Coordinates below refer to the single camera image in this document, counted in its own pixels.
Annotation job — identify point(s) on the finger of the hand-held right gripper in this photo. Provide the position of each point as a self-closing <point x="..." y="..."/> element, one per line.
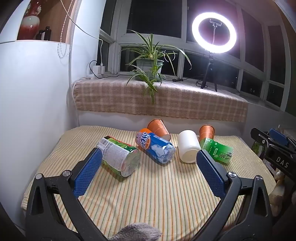
<point x="259" y="136"/>
<point x="278" y="136"/>

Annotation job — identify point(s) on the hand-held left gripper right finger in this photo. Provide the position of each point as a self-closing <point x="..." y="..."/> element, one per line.
<point x="212" y="172"/>

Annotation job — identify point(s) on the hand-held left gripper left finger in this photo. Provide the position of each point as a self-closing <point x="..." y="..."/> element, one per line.
<point x="87" y="172"/>

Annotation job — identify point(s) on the green carton cup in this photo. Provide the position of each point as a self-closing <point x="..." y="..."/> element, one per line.
<point x="216" y="150"/>

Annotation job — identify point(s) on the green label can cup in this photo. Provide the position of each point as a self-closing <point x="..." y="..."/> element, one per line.
<point x="116" y="156"/>

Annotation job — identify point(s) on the white cup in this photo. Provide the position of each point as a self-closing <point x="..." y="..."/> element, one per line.
<point x="188" y="147"/>

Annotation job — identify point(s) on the orange paper cup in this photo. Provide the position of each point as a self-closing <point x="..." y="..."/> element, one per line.
<point x="206" y="133"/>
<point x="158" y="128"/>

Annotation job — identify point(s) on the blue can cup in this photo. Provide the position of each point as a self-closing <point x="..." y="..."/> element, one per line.
<point x="155" y="148"/>

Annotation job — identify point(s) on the person's left hand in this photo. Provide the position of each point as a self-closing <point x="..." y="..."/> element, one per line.
<point x="136" y="233"/>

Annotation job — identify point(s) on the beige plush toy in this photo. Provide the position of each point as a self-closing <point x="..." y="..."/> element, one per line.
<point x="277" y="194"/>

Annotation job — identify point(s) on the striped yellow cloth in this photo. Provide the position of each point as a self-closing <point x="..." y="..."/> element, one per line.
<point x="150" y="197"/>

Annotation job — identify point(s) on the plaid beige blanket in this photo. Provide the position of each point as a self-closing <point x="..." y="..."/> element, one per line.
<point x="185" y="102"/>

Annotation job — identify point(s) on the black tripod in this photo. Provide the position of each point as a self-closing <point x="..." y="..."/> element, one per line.
<point x="209" y="74"/>

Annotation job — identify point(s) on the white rounded cabinet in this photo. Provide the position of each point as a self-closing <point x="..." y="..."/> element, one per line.
<point x="34" y="92"/>

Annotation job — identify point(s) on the white power strip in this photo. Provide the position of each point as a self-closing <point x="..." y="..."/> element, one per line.
<point x="94" y="76"/>

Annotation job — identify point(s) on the white charger plug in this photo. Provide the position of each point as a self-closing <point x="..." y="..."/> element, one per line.
<point x="101" y="68"/>
<point x="95" y="70"/>

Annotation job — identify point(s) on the grey plant pot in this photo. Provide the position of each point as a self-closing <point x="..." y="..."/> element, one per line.
<point x="143" y="67"/>

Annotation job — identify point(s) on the green spider plant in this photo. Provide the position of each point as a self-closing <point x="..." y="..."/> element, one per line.
<point x="150" y="48"/>

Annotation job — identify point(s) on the tall dark bottle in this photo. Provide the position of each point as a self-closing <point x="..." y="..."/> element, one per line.
<point x="47" y="33"/>

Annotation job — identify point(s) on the small dark bottle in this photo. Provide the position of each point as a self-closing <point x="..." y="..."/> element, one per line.
<point x="41" y="35"/>

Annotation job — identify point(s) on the red and white vase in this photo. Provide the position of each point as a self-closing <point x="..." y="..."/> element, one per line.
<point x="29" y="23"/>

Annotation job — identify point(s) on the white window frame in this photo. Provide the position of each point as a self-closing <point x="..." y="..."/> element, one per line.
<point x="242" y="60"/>

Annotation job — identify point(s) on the black inline switch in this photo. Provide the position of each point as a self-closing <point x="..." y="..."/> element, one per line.
<point x="177" y="80"/>

